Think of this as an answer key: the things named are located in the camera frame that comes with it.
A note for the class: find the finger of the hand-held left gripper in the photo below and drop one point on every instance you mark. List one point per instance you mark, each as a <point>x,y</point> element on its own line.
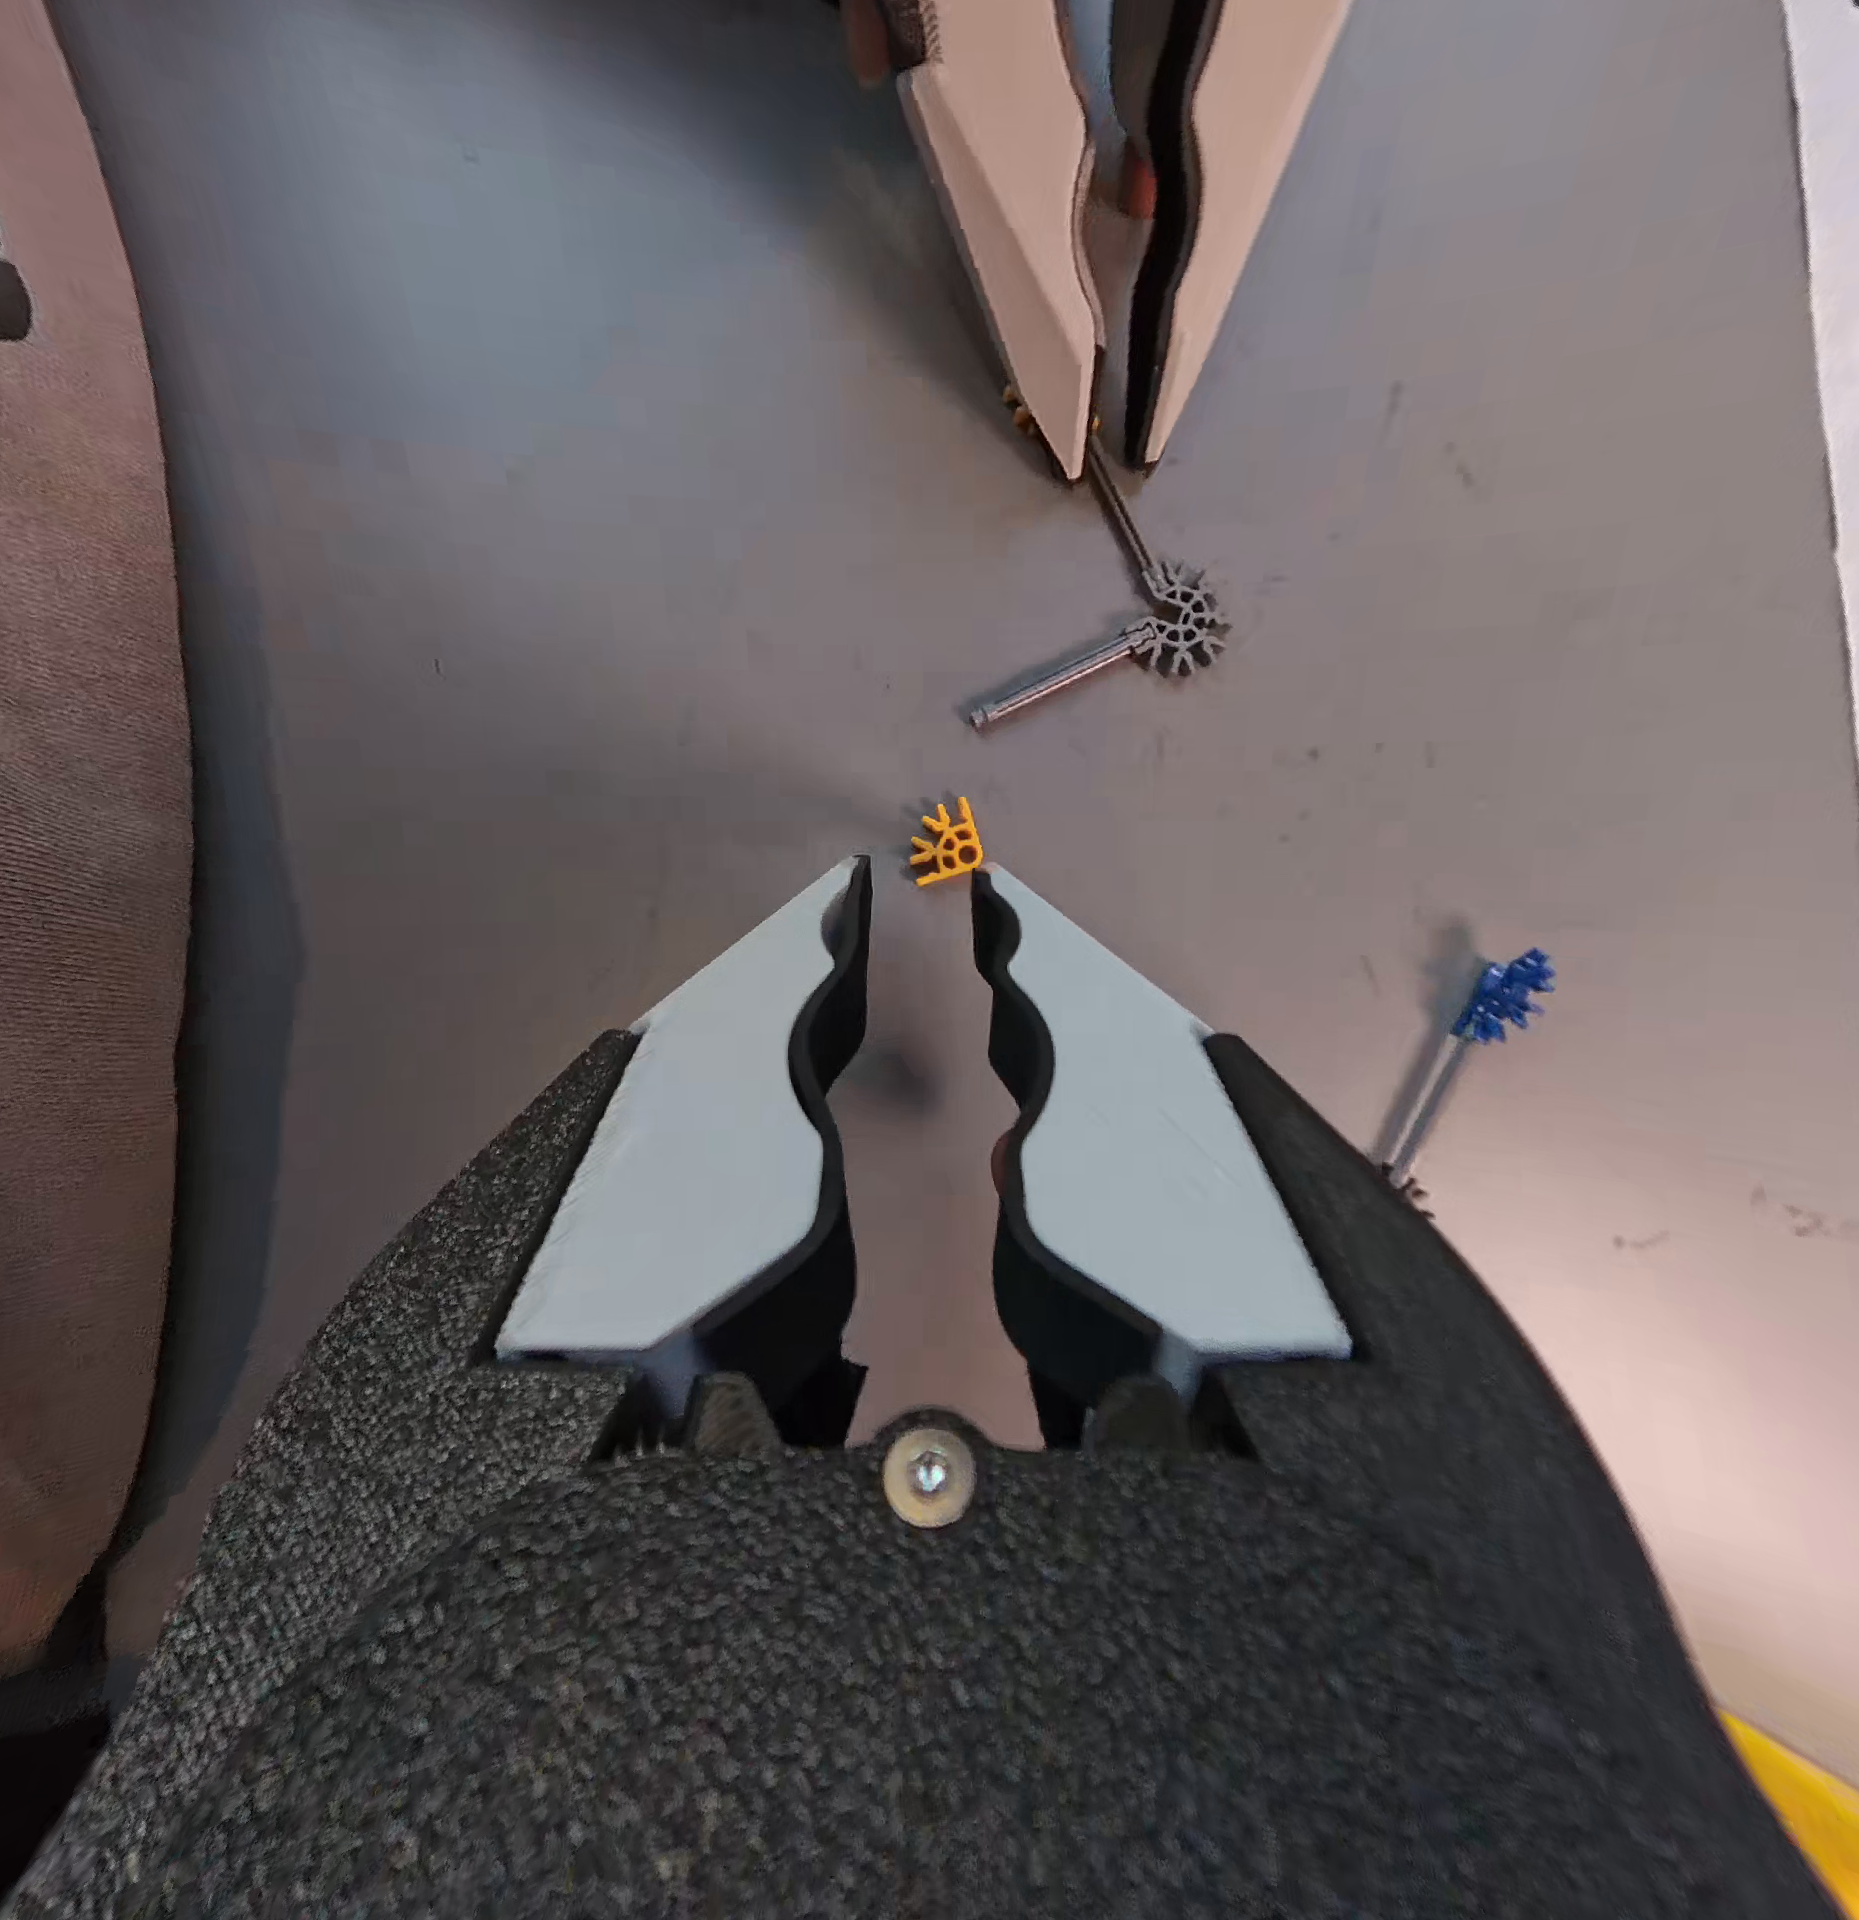
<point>1011,195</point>
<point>1243,135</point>

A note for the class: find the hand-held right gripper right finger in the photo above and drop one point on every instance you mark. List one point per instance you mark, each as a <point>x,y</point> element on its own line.
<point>1169,1187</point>

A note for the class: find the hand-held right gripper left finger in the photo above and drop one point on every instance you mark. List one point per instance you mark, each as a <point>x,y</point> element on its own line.
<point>674,1187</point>

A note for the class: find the yellow toy connector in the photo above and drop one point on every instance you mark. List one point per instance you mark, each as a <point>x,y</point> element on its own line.
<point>1022,408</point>
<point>951,853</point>

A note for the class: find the grey toy rod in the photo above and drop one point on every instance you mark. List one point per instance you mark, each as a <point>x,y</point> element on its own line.
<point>1055,678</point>
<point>1428,1107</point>
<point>1127,522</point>

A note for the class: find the blue yellow toy rod model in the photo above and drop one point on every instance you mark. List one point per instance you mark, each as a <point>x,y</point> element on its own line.
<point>1498,999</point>

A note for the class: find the white instruction sheet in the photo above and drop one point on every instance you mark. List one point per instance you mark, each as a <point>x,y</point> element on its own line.
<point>1850,374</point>

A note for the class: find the yellow parts bin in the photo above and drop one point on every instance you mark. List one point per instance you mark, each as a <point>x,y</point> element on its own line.
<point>1828,1845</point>

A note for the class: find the grey desk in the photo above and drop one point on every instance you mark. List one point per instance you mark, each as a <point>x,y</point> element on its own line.
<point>570,526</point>

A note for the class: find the person's left hand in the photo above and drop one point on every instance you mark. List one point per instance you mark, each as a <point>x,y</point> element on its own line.
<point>862,38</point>

